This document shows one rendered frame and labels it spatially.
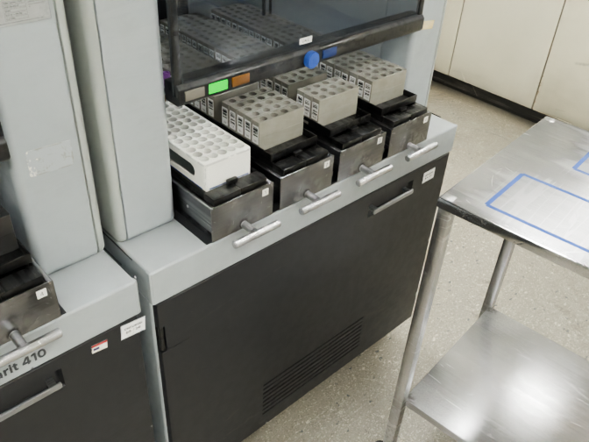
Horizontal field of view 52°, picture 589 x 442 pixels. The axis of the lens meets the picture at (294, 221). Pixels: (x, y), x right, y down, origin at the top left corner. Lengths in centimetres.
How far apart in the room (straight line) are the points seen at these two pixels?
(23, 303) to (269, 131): 51
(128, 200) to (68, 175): 12
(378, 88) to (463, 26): 215
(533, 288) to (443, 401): 91
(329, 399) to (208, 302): 72
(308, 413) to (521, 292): 90
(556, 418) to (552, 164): 58
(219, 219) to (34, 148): 31
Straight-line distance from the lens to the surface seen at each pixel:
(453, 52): 352
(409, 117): 133
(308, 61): 110
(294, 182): 111
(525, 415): 149
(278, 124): 113
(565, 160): 127
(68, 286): 100
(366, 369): 183
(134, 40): 92
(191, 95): 96
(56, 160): 92
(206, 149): 105
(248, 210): 106
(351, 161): 121
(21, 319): 92
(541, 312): 218
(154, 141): 99
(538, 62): 326
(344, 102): 125
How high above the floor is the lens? 139
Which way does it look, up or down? 36 degrees down
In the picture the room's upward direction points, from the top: 4 degrees clockwise
